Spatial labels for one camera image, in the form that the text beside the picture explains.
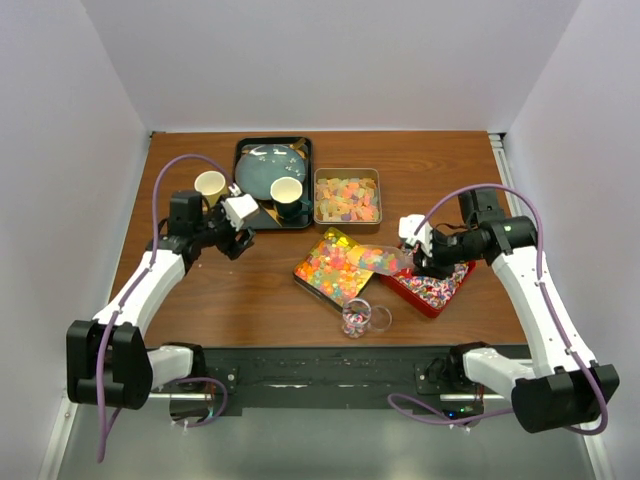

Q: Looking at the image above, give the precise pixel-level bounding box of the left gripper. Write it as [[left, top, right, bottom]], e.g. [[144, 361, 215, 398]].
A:
[[193, 195, 254, 260]]

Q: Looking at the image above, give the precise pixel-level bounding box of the red tin of lollipops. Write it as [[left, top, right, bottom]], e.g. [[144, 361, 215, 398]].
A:
[[379, 261, 476, 318]]

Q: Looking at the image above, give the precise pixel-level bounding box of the clear plastic scoop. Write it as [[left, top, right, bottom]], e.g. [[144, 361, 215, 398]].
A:
[[346, 245, 414, 276]]

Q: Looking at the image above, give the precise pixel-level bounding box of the gold tin of star candies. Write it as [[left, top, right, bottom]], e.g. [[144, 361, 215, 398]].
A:
[[293, 227, 374, 311]]

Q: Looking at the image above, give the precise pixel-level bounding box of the silver tin of gummies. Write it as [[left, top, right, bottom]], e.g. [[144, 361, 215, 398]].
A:
[[312, 167, 383, 233]]

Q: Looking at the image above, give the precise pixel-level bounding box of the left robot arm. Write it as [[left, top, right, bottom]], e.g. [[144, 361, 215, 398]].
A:
[[66, 190, 259, 410]]

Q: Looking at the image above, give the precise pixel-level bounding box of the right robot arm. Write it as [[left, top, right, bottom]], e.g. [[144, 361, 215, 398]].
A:
[[398, 183, 620, 436]]

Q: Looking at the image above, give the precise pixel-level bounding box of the black tray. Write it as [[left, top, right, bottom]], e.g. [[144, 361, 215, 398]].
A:
[[232, 136, 313, 230]]

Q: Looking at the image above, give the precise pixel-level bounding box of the yellow mug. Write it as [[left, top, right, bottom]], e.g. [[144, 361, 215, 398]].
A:
[[194, 171, 228, 206]]

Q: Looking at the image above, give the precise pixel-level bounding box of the dark green cup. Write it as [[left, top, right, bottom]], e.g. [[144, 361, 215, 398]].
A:
[[270, 177, 312, 222]]

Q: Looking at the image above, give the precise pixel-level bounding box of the dark teal plate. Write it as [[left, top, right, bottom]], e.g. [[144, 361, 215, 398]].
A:
[[234, 144, 307, 200]]

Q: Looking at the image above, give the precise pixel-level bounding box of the clear glass lid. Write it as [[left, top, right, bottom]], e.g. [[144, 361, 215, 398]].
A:
[[369, 305, 393, 333]]

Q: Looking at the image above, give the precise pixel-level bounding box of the glass goblet jar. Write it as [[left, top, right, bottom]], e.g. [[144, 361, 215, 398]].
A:
[[342, 298, 372, 339]]

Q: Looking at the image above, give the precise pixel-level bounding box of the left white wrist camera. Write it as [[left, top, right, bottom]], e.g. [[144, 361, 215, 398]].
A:
[[221, 194, 259, 232]]

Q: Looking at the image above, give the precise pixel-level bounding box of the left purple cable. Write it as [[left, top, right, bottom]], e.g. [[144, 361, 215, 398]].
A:
[[95, 153, 236, 464]]

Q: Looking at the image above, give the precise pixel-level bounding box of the purple cable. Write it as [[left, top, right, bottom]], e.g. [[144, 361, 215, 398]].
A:
[[387, 183, 610, 436], [95, 153, 236, 464]]

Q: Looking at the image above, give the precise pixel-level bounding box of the aluminium frame rail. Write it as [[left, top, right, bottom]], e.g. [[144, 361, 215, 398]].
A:
[[40, 134, 613, 479]]

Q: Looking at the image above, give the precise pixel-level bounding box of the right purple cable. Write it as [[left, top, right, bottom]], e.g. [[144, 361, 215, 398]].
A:
[[387, 183, 610, 436]]

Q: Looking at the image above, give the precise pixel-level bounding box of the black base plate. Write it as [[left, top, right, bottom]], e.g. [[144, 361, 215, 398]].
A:
[[139, 344, 505, 419]]

